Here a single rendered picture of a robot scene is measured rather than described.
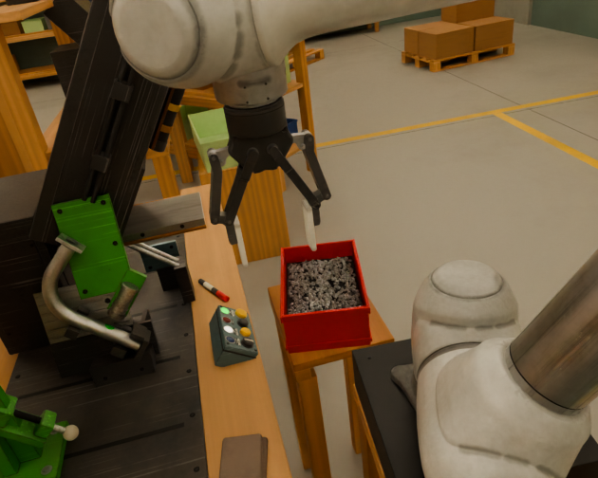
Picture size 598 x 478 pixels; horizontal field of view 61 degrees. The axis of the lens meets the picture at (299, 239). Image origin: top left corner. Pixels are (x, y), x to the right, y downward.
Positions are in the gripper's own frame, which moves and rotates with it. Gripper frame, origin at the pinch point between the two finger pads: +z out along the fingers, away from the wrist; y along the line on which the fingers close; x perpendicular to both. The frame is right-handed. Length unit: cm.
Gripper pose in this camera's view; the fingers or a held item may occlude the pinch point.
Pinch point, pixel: (276, 240)
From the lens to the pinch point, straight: 72.9
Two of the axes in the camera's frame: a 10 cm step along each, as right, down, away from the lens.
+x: -2.4, -4.7, 8.5
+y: 9.6, -2.2, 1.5
